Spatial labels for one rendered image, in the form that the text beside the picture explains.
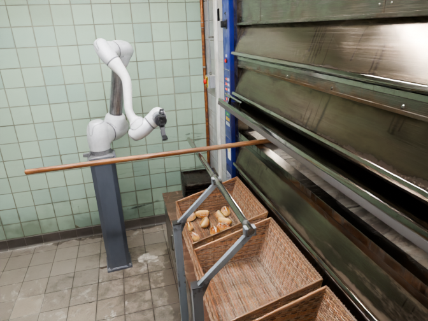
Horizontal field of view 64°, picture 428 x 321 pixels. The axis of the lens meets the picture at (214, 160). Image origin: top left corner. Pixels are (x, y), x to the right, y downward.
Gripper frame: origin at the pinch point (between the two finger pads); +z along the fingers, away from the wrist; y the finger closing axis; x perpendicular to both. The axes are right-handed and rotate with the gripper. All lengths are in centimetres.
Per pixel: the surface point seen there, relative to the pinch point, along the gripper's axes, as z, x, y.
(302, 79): 61, -55, -32
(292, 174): 56, -56, 15
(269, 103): 31, -54, -16
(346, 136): 98, -54, -17
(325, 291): 100, -51, 50
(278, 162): 39, -56, 15
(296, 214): 65, -55, 34
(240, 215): 85, -18, 16
